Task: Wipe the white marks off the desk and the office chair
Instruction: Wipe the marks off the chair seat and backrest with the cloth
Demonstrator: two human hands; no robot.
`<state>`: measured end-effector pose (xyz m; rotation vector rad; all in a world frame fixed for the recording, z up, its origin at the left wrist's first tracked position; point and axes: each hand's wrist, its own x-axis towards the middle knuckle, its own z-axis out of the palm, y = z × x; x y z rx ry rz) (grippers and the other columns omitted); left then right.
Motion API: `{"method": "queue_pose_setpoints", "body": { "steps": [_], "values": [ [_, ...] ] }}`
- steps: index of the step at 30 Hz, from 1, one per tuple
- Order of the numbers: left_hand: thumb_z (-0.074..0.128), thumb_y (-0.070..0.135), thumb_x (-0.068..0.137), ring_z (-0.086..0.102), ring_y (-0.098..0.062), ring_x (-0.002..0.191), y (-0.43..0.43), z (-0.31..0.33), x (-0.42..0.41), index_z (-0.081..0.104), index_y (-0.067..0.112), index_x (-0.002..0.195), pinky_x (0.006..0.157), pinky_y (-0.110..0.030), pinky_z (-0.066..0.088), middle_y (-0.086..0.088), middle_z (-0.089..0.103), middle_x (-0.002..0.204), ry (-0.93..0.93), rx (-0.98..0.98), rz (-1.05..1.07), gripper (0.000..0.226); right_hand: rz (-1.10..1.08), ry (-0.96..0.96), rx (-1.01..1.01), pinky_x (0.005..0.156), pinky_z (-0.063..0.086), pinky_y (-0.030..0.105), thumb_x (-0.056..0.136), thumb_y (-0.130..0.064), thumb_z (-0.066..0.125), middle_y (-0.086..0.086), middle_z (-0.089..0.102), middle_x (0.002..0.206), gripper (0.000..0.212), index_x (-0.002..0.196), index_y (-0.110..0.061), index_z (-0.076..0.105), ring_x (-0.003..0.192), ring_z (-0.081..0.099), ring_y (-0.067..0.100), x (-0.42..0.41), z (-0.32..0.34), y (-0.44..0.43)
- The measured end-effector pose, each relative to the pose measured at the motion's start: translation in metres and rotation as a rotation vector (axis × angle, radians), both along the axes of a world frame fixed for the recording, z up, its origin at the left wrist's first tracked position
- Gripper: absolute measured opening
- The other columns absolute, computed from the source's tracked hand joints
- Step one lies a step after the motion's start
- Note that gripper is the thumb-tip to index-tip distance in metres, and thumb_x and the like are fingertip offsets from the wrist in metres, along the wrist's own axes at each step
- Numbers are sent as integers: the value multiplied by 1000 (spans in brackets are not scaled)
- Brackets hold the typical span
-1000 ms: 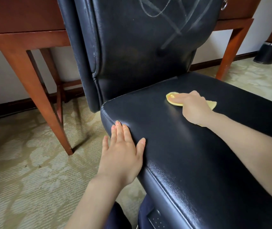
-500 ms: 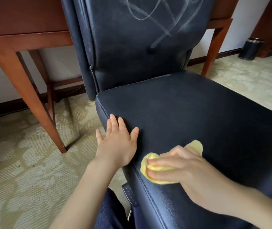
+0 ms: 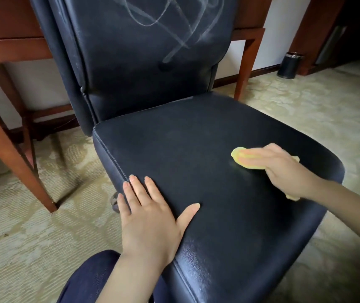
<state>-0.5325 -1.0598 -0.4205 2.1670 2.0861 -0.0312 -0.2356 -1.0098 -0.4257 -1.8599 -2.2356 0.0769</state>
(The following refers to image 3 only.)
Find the black leather chair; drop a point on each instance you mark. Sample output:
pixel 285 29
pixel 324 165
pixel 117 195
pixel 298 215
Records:
pixel 199 154

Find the red-brown wooden table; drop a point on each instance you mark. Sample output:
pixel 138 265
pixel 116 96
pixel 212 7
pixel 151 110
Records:
pixel 9 50

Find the black waste bin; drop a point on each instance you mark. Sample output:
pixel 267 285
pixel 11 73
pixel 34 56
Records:
pixel 289 67

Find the person's left hand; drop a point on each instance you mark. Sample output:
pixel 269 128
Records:
pixel 150 230

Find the navy dress with white trim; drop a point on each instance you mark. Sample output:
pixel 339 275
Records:
pixel 88 277

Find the yellow cleaning cloth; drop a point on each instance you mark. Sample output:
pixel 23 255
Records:
pixel 237 154

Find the person's right forearm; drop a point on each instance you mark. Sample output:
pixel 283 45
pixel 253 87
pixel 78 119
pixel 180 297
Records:
pixel 350 208

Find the person's right hand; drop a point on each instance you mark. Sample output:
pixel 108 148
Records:
pixel 287 173

